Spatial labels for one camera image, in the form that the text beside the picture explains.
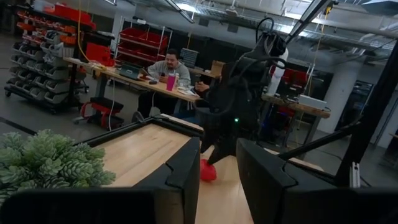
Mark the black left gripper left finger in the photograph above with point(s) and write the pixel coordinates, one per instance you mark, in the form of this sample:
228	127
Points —
180	168

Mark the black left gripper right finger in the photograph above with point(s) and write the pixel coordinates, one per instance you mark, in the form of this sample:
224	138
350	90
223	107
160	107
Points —
264	186

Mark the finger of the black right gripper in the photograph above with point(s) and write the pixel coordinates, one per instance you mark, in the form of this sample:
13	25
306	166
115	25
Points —
222	152
207	143

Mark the red tomato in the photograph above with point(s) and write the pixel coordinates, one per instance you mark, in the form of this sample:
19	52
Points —
207	172

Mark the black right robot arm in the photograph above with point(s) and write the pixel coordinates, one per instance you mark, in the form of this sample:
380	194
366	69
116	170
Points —
242	90

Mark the person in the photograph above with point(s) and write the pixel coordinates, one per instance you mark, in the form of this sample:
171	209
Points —
202	86
169	70

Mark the cardboard box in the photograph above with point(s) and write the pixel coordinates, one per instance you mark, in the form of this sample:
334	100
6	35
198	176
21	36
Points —
217	68

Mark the pink tumbler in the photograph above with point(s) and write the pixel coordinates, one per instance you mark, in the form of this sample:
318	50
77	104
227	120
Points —
171	82

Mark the wooden work table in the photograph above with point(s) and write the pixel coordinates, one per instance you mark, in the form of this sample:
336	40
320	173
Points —
149	85
295	106

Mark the grey drawer cabinet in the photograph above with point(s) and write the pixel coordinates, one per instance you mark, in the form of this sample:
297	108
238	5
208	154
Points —
189	57

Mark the white box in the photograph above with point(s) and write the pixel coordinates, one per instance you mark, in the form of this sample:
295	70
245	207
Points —
312	102

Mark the red and black cart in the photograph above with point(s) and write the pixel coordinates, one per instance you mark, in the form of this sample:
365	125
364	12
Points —
102	109

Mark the laptop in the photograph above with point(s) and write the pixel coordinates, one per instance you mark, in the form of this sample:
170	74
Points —
129	71

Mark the white rack with red bins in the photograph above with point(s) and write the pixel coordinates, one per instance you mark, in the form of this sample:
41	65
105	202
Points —
140	40

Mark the black equipment cabinet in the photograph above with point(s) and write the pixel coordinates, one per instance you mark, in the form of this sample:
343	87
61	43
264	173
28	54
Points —
354	102

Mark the green succulent plant in pot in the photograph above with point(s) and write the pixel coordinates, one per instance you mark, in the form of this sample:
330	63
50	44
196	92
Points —
46	161

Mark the red storage bin stack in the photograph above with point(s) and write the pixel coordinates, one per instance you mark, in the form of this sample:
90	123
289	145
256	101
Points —
98	53

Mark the shelf rack with storage bins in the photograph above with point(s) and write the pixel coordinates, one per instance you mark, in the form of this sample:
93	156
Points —
46	71

